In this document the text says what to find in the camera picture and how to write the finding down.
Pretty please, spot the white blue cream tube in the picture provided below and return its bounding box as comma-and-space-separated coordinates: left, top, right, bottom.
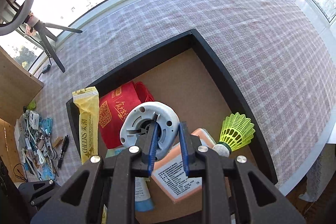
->
135, 177, 154, 212

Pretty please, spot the yellow plastic shuttlecock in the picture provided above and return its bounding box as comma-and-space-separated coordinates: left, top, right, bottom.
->
213, 113, 255, 157

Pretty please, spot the black pen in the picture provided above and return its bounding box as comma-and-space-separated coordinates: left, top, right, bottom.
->
57, 135, 69, 169

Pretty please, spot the orange tissue pack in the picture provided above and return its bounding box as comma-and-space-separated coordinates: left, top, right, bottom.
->
151, 143, 202, 203

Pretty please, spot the white plug-in device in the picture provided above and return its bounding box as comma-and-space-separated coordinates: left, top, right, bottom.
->
120, 101, 180, 161

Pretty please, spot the red drawstring bag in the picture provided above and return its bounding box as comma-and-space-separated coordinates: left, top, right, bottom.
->
98, 81, 154, 149

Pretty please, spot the yellow straw packet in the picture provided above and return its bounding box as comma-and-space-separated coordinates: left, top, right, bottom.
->
72, 86, 108, 224

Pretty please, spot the green tube bottle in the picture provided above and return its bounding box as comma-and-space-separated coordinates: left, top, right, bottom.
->
27, 100, 37, 110

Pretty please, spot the black tray box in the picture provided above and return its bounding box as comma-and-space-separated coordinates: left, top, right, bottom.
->
65, 28, 279, 224

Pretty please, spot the wooden board panel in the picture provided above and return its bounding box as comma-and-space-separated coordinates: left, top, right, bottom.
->
0, 49, 44, 125

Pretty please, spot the plaid tablecloth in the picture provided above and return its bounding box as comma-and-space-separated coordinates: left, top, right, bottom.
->
35, 0, 335, 186

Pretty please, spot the black tripod stand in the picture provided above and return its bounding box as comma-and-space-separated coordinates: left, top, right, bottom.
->
26, 13, 83, 73

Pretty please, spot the black power adapter cable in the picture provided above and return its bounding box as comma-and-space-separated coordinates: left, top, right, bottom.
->
12, 162, 29, 183

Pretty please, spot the black inline cable remote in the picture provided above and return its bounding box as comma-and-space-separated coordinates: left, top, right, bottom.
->
42, 64, 51, 74

